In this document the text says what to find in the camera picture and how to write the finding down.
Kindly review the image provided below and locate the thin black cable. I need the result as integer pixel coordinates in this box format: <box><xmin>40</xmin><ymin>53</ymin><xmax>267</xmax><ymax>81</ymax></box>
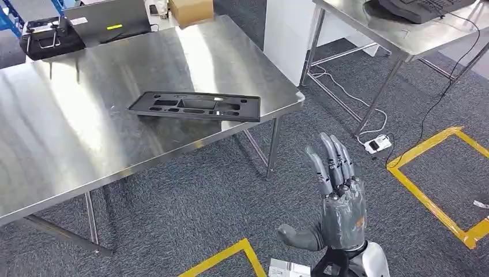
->
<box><xmin>383</xmin><ymin>10</ymin><xmax>482</xmax><ymax>167</ymax></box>

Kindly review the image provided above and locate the black plastic plate frame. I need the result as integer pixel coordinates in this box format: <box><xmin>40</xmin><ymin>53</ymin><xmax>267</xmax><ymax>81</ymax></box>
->
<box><xmin>127</xmin><ymin>91</ymin><xmax>261</xmax><ymax>123</ymax></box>

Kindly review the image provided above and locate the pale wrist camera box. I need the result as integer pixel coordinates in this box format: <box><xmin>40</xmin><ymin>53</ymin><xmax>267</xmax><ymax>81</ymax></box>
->
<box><xmin>268</xmin><ymin>258</ymin><xmax>312</xmax><ymax>277</ymax></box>

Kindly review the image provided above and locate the yellow floor tape marking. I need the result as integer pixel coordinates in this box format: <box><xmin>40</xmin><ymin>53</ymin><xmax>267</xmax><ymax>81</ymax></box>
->
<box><xmin>386</xmin><ymin>126</ymin><xmax>489</xmax><ymax>250</ymax></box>

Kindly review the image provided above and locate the brown cardboard box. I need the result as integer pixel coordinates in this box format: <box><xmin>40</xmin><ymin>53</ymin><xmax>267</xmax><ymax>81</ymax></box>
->
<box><xmin>168</xmin><ymin>0</ymin><xmax>215</xmax><ymax>28</ymax></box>

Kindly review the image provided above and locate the white power strip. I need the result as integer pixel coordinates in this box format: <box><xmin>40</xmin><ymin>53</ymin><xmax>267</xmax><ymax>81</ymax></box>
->
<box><xmin>364</xmin><ymin>134</ymin><xmax>393</xmax><ymax>155</ymax></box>

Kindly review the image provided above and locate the black carry bag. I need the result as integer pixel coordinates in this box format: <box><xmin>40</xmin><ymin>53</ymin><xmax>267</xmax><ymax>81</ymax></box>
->
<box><xmin>20</xmin><ymin>16</ymin><xmax>85</xmax><ymax>61</ymax></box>

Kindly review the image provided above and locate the black keyboard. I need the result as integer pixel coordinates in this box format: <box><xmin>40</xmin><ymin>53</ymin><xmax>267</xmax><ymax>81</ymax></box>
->
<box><xmin>364</xmin><ymin>0</ymin><xmax>476</xmax><ymax>24</ymax></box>

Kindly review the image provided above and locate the white power cable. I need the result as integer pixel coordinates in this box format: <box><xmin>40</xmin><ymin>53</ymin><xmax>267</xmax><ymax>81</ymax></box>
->
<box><xmin>311</xmin><ymin>65</ymin><xmax>389</xmax><ymax>146</ymax></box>

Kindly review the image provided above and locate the large stainless steel table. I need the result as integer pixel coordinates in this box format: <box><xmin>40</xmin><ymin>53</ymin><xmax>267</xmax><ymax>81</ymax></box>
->
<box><xmin>0</xmin><ymin>14</ymin><xmax>306</xmax><ymax>257</ymax></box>

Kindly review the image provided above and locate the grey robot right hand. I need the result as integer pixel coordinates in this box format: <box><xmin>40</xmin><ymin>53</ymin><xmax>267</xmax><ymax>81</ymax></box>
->
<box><xmin>277</xmin><ymin>132</ymin><xmax>368</xmax><ymax>253</ymax></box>

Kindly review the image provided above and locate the grey laptop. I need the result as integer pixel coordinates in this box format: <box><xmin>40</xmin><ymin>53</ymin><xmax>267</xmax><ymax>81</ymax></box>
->
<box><xmin>63</xmin><ymin>0</ymin><xmax>153</xmax><ymax>48</ymax></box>

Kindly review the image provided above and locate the blue steel shelf rack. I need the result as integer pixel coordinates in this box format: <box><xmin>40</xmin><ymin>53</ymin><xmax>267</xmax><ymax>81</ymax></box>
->
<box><xmin>0</xmin><ymin>0</ymin><xmax>66</xmax><ymax>39</ymax></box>

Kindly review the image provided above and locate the white cabinet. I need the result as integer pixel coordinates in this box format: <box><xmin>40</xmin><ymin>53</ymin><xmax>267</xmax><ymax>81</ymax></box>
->
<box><xmin>264</xmin><ymin>0</ymin><xmax>379</xmax><ymax>87</ymax></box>

